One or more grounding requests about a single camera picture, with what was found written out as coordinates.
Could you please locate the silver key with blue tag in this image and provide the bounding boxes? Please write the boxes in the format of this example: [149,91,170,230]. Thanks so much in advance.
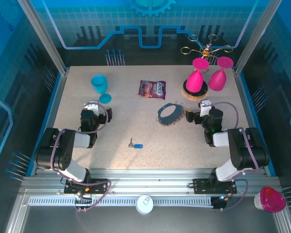
[128,137,144,150]

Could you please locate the blue plastic goblet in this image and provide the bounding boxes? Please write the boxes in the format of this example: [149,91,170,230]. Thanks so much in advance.
[91,74,113,104]

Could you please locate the pink plastic goblet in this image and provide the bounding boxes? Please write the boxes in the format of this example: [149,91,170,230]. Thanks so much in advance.
[208,56,234,92]
[185,57,210,93]

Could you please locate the purple candy bag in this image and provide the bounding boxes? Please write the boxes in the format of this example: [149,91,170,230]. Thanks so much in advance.
[137,80,166,100]

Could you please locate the black wiring connector box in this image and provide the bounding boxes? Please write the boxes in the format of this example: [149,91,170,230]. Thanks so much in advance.
[210,195,227,211]
[74,193,93,212]

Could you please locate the white cup with pink lid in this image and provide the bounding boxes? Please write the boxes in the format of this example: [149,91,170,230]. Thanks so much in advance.
[254,186,287,214]

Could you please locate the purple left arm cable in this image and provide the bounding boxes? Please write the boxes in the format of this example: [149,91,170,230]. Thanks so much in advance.
[49,101,112,213]

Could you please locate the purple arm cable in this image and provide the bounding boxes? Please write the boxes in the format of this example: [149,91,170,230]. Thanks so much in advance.
[49,101,112,213]
[210,101,259,211]

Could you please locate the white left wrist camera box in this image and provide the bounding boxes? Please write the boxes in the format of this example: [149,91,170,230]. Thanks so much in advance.
[84,100,100,115]

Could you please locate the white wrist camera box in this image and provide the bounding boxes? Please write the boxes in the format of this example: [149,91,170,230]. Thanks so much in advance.
[199,99,212,117]
[84,100,100,115]

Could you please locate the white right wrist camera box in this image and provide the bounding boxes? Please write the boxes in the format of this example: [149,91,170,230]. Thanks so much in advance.
[199,99,212,117]

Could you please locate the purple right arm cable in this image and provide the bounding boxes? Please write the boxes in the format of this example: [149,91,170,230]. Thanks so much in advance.
[210,101,259,211]

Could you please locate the aluminium side rail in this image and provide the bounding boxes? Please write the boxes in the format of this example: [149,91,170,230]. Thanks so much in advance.
[234,67,270,175]
[30,69,70,177]

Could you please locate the gold wire glass rack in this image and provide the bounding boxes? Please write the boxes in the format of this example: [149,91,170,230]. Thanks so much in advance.
[180,33,233,101]

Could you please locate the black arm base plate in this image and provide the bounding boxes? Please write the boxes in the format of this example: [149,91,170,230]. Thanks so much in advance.
[193,178,238,195]
[64,178,109,195]

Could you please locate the aluminium mounting rail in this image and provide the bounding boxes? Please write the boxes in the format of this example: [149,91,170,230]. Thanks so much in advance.
[21,168,282,197]

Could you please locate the white slotted cable duct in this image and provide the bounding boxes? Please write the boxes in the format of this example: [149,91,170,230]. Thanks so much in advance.
[28,196,214,207]

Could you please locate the aluminium frame post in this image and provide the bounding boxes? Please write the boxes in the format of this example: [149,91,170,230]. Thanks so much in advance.
[16,0,70,75]
[232,0,283,73]

